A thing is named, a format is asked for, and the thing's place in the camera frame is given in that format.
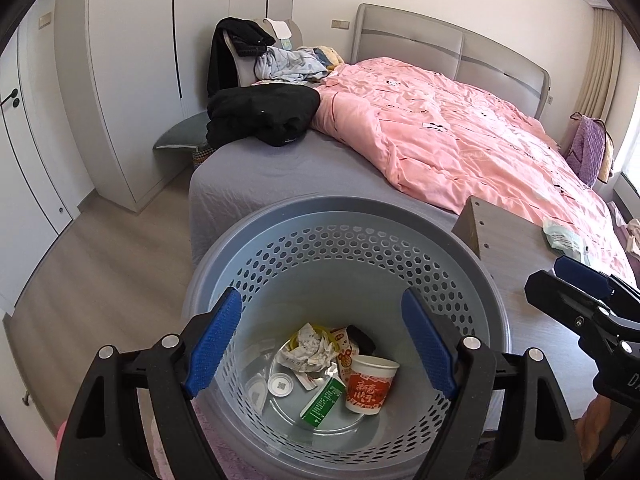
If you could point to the black folded garment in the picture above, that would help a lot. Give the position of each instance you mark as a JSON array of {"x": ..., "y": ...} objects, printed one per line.
[{"x": 260, "y": 110}]

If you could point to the wall switch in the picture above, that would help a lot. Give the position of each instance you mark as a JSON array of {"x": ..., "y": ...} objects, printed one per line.
[{"x": 340, "y": 24}]

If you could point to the pink clothing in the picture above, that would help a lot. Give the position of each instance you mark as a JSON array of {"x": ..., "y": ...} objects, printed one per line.
[{"x": 627, "y": 230}]

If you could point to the red and white paper cup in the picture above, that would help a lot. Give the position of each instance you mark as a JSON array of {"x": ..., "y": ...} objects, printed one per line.
[{"x": 370, "y": 385}]

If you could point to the green and white carton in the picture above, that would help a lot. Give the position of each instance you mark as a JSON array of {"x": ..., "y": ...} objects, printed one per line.
[{"x": 322, "y": 402}]

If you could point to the pink duvet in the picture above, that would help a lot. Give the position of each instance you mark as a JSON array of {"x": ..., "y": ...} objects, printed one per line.
[{"x": 450, "y": 130}]

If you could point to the red snack wrapper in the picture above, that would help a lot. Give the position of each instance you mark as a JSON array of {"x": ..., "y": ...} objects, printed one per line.
[{"x": 345, "y": 350}]

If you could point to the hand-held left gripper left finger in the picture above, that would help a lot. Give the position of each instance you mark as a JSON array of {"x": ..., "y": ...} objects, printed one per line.
[{"x": 212, "y": 345}]

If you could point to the yellow plastic lid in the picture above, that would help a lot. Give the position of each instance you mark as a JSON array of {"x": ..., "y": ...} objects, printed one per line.
[{"x": 326, "y": 332}]

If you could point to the yellow cloth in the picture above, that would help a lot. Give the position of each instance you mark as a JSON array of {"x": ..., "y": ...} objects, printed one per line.
[{"x": 330, "y": 56}]

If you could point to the beige curtain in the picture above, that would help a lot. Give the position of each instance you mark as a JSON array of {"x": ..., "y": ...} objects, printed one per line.
[{"x": 600, "y": 60}]

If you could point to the grey bed sheet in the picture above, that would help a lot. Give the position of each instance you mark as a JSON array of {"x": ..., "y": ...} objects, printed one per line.
[{"x": 280, "y": 175}]

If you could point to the white wardrobe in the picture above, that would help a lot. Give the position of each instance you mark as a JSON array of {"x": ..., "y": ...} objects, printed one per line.
[{"x": 130, "y": 85}]

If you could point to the light blue clothing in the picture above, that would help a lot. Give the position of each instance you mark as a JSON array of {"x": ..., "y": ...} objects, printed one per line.
[{"x": 290, "y": 65}]

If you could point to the grey chair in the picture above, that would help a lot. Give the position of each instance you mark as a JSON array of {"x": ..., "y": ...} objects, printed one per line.
[{"x": 295, "y": 35}]

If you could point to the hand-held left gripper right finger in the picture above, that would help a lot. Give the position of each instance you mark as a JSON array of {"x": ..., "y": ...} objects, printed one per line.
[{"x": 430, "y": 345}]

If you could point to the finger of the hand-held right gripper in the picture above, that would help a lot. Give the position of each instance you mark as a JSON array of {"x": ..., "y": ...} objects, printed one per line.
[
  {"x": 560, "y": 300},
  {"x": 580, "y": 272}
]

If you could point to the grey wooden table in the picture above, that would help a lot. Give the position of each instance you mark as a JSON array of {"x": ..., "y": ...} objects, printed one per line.
[{"x": 525, "y": 260}]

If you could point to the black hanging garment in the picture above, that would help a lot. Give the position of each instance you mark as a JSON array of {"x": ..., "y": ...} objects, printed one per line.
[{"x": 225, "y": 50}]

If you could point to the grey padded headboard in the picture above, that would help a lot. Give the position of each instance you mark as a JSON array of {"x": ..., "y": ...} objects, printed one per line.
[{"x": 425, "y": 45}]

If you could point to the green and white plastic packet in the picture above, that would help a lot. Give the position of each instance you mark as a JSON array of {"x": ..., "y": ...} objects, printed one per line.
[{"x": 565, "y": 240}]

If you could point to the grey perforated plastic basket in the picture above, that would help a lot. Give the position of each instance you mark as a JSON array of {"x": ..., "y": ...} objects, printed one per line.
[{"x": 350, "y": 240}]

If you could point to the white paper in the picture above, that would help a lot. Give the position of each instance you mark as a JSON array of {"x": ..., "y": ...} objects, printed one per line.
[{"x": 310, "y": 350}]

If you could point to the purple quilted bag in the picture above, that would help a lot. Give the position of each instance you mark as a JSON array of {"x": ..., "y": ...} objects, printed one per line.
[{"x": 587, "y": 152}]

